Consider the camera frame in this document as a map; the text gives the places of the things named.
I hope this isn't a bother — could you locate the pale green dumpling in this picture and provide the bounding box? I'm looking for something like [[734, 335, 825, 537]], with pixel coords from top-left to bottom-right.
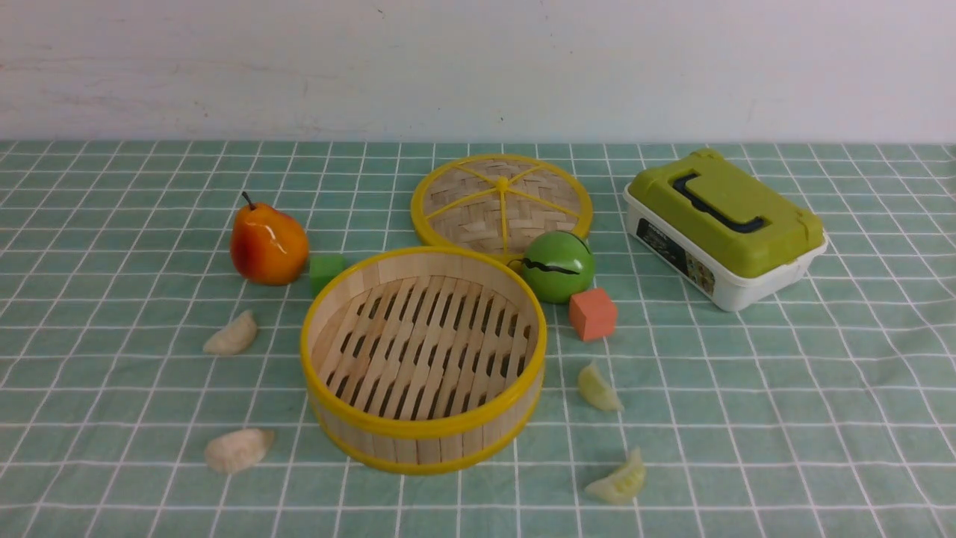
[[577, 361, 624, 412], [585, 447, 648, 505]]

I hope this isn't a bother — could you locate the white dumpling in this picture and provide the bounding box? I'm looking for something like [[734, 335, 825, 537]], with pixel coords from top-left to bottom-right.
[[202, 309, 258, 356], [204, 428, 276, 474]]

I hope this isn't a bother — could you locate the woven bamboo steamer lid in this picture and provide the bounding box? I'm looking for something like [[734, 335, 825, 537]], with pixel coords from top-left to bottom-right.
[[411, 154, 594, 263]]

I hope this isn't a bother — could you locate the bamboo steamer tray yellow rim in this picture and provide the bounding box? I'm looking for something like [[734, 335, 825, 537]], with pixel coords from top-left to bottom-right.
[[299, 247, 547, 474]]

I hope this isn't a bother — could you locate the green toy apple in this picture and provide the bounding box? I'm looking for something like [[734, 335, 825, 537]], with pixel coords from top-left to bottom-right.
[[520, 229, 595, 304]]

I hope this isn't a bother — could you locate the orange foam cube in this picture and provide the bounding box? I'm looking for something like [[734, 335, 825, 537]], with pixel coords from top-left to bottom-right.
[[569, 288, 618, 341]]

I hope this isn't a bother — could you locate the small green foam cube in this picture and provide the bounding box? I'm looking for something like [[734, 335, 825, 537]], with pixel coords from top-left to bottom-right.
[[308, 254, 350, 297]]

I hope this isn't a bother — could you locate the orange red toy pear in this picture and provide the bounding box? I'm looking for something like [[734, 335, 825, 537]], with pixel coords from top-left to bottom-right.
[[229, 191, 310, 286]]

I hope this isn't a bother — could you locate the green lid white plastic box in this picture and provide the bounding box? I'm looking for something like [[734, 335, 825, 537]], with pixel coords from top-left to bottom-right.
[[624, 149, 828, 311]]

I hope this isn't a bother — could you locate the green checkered tablecloth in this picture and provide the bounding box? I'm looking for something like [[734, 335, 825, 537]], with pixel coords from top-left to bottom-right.
[[1, 140, 955, 537]]

